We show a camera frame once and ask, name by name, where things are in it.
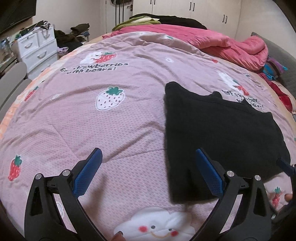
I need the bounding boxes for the olive folded clothes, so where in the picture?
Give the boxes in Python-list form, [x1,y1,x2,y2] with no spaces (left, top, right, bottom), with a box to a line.
[70,23,89,35]

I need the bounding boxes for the pile of black clothes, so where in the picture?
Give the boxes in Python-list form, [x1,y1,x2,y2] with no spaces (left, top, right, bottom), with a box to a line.
[54,30,84,49]

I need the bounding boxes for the grey chair back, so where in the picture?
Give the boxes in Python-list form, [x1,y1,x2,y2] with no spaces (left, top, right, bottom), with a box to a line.
[0,61,33,116]

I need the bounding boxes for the colourful striped cloth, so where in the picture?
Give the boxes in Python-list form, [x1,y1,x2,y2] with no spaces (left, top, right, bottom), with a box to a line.
[259,58,289,81]

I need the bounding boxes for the grey headboard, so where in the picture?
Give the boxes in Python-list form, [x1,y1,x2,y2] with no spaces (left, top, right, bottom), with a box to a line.
[251,32,296,88]

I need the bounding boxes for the person's left hand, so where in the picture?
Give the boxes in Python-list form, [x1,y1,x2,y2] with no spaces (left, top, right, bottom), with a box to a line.
[112,230,126,241]

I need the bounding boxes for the white drawer cabinet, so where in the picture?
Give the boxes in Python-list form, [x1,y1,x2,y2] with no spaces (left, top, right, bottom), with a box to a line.
[11,23,58,78]

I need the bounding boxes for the black wall television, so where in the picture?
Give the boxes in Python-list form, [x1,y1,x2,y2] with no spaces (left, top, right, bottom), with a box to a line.
[0,0,37,35]

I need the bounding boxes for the pink quilt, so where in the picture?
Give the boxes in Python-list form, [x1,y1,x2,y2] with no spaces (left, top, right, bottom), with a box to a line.
[102,23,269,71]

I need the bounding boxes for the green blanket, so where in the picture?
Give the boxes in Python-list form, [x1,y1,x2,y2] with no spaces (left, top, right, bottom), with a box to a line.
[112,19,161,32]

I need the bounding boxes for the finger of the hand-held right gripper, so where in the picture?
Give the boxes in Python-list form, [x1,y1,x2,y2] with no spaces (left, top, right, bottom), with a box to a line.
[277,158,294,177]

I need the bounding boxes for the black cloth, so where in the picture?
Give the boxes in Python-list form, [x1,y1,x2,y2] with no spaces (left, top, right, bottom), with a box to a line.
[129,13,207,30]

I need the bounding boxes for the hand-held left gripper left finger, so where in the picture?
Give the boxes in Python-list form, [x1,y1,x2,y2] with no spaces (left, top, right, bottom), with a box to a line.
[24,148,103,241]

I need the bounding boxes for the pink strawberry printed blanket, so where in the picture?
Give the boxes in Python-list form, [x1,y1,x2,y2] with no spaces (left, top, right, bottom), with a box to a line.
[0,31,296,241]

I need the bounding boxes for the white wardrobe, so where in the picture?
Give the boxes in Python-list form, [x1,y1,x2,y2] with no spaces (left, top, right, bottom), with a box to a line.
[105,0,243,44]

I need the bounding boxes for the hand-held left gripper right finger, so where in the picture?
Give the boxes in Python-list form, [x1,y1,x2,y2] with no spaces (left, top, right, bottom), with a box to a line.
[192,148,272,241]

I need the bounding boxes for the black sweater with orange cuffs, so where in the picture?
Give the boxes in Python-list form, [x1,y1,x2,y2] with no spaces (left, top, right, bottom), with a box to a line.
[164,81,291,204]

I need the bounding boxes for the red cloth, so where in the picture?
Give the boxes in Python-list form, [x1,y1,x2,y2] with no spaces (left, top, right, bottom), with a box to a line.
[268,81,296,114]

